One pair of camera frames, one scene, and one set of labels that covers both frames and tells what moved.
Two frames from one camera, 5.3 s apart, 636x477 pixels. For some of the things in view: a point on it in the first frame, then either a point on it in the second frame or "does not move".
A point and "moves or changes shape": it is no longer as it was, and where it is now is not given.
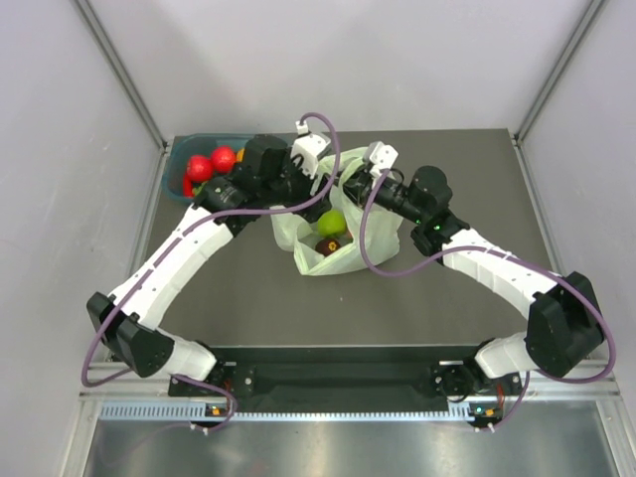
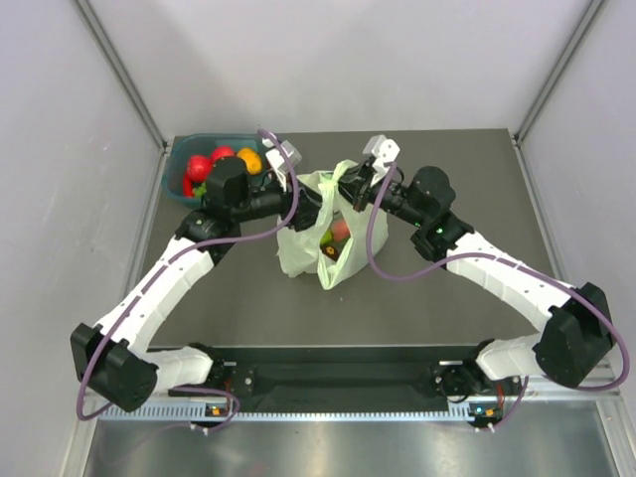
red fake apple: [223, 159] does not move
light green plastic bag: [334, 243] moves or changes shape
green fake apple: [332, 223] -> [327, 238]
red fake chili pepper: [187, 187] does not move
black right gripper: [358, 185] does not move
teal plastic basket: [181, 148] does not move
